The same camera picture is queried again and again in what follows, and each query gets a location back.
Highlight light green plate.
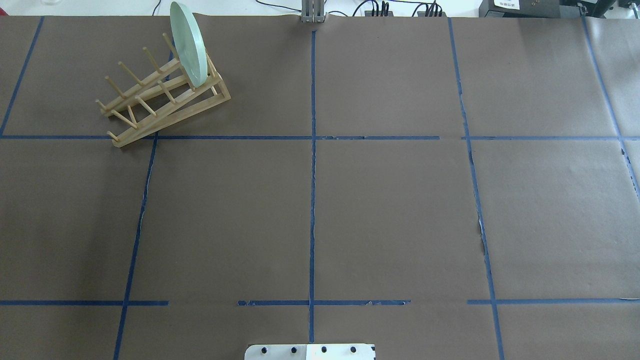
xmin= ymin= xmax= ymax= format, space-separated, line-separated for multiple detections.
xmin=169 ymin=1 xmax=209 ymax=87

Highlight white mounting plate with bolts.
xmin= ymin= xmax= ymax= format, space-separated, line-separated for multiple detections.
xmin=244 ymin=343 xmax=377 ymax=360

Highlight blue tape line lengthwise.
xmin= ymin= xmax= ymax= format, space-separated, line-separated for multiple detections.
xmin=446 ymin=17 xmax=505 ymax=360
xmin=113 ymin=33 xmax=177 ymax=360

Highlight wooden dish rack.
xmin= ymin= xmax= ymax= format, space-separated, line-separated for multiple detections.
xmin=94 ymin=33 xmax=231 ymax=148

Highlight brown paper table cover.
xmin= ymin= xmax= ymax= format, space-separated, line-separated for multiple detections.
xmin=1 ymin=15 xmax=639 ymax=360

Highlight black cable cluster right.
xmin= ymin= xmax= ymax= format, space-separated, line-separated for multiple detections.
xmin=411 ymin=0 xmax=447 ymax=18

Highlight blue tape line crosswise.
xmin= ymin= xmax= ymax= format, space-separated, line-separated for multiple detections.
xmin=0 ymin=298 xmax=639 ymax=306
xmin=1 ymin=135 xmax=639 ymax=141

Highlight near blue tape line crosswise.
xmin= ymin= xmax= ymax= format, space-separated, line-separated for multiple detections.
xmin=0 ymin=298 xmax=639 ymax=306

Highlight black equipment box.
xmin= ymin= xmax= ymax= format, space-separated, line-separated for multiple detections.
xmin=478 ymin=0 xmax=592 ymax=19

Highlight right blue tape line lengthwise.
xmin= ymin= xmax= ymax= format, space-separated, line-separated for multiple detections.
xmin=446 ymin=17 xmax=505 ymax=360

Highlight far right blue tape line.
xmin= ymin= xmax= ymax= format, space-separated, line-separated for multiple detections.
xmin=580 ymin=16 xmax=640 ymax=200

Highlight blue tape line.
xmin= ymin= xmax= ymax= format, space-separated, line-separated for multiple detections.
xmin=308 ymin=30 xmax=318 ymax=344
xmin=580 ymin=16 xmax=640 ymax=200

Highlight grey metal post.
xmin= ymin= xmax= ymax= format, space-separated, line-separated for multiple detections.
xmin=301 ymin=0 xmax=327 ymax=24

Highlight centre blue tape line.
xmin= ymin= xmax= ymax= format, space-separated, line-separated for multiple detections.
xmin=308 ymin=30 xmax=318 ymax=344

